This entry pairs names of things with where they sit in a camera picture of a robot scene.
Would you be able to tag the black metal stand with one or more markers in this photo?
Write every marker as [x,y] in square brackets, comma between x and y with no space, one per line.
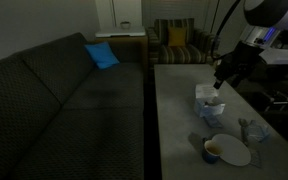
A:
[276,99]

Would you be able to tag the white round plate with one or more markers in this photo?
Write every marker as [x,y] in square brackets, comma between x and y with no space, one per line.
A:
[234,151]

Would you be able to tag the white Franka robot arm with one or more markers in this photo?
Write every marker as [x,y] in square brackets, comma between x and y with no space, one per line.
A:
[270,13]

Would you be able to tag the dark patterned fabric sofa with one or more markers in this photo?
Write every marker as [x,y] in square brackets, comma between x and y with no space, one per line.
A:
[50,110]

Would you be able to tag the small blue packet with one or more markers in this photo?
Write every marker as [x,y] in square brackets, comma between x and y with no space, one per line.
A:
[213,121]

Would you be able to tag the wooden side table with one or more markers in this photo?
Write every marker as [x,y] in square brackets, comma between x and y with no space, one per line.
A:
[130,45]

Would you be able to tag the flat clear plastic wrapper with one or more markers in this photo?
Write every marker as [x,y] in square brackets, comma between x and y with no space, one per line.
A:
[255,158]

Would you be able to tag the crumpled clear plastic bag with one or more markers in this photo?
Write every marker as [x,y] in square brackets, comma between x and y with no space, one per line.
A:
[255,130]

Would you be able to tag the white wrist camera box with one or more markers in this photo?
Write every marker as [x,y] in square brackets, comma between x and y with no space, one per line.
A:
[280,56]

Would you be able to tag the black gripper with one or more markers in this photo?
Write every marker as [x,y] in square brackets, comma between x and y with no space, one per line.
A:
[239,61]

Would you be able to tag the yellow throw pillow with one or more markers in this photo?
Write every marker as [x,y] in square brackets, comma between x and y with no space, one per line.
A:
[177,36]

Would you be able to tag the blue throw pillow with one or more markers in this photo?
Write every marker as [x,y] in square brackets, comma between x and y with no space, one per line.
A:
[102,55]

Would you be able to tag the blue ceramic cup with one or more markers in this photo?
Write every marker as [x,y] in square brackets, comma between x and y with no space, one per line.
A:
[210,154]

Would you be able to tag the grey window blinds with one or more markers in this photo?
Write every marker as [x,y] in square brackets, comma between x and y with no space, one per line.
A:
[177,10]

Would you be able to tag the white printed paper sheet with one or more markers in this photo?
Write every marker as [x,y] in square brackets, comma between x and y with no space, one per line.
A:
[204,90]

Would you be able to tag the striped armchair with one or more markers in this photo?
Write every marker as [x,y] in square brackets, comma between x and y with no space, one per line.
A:
[184,53]

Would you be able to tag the white flat board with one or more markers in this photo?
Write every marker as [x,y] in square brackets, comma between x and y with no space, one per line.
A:
[120,32]

